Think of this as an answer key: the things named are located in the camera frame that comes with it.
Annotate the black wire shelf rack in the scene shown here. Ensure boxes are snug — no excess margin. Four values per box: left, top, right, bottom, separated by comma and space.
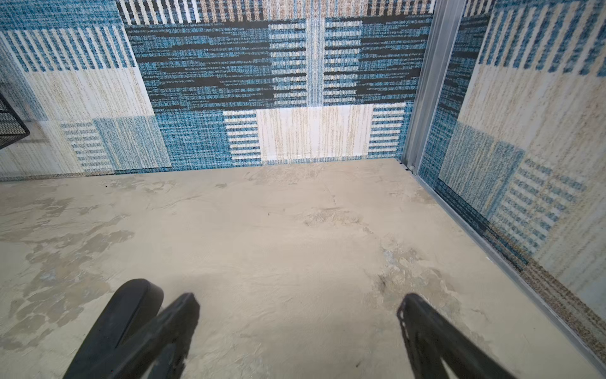
0, 96, 30, 149

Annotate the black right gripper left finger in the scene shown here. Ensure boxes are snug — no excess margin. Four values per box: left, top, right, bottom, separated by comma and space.
64, 279, 200, 378

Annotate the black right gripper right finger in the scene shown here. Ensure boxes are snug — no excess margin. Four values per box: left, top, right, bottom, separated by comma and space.
397, 293, 513, 378

